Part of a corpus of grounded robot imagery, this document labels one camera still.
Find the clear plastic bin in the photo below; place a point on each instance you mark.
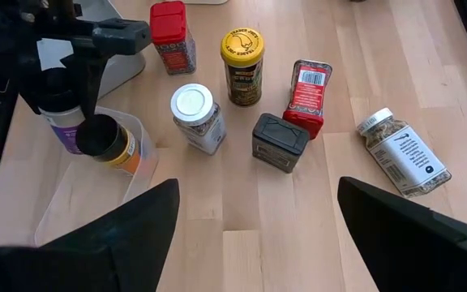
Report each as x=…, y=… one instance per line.
x=95, y=194

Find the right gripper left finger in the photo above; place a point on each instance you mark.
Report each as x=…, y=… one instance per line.
x=95, y=255

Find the black lid jar purple label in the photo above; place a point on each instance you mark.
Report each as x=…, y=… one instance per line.
x=65, y=125

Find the black lid jar orange label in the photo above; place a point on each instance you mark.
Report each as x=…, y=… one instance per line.
x=108, y=142

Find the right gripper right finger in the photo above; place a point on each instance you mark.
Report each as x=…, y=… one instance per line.
x=420, y=251

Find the grey plastic bin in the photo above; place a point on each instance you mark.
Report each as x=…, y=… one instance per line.
x=124, y=69

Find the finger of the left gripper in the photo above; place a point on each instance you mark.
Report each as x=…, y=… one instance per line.
x=89, y=85
x=35, y=89

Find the dark rectangular spice tin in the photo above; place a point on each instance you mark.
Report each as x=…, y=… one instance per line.
x=280, y=140

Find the white plastic bin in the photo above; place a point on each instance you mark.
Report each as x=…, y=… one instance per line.
x=205, y=1

